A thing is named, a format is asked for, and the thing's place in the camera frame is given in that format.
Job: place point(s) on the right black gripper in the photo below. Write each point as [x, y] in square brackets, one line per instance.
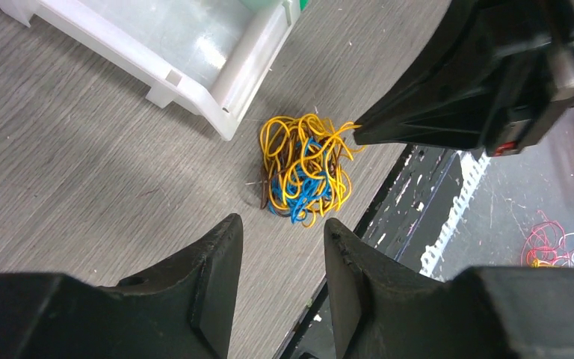
[504, 84]

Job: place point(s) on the white plastic bin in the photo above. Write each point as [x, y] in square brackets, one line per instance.
[208, 56]

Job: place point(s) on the green plastic bin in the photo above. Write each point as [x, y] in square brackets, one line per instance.
[257, 5]

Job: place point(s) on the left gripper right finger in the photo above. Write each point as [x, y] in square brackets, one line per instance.
[382, 309]

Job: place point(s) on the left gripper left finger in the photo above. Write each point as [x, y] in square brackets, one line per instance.
[181, 307]

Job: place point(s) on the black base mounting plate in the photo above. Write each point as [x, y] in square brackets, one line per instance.
[420, 177]

